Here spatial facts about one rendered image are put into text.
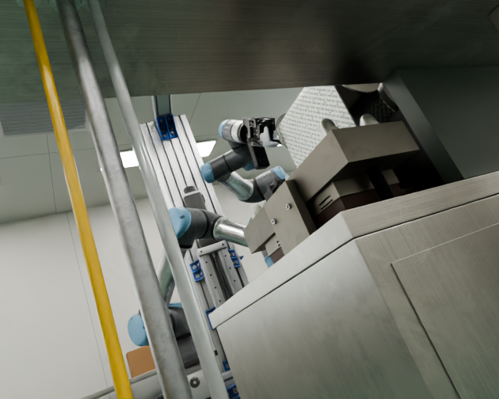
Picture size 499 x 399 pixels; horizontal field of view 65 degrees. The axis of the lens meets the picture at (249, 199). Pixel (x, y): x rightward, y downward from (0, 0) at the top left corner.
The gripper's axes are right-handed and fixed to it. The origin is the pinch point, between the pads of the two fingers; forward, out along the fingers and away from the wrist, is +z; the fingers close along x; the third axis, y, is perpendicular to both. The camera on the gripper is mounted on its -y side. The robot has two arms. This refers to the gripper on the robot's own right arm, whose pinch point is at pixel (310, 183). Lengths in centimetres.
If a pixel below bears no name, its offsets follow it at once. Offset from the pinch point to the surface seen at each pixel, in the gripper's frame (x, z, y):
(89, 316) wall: -36, -356, 53
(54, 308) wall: -64, -356, 71
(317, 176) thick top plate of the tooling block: -19.8, 26.5, -10.0
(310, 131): -0.1, 8.5, 9.6
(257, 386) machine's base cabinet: -26.0, -14.6, -38.8
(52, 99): -58, 47, -8
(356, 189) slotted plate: -14.9, 28.0, -14.4
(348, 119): -0.1, 20.5, 4.0
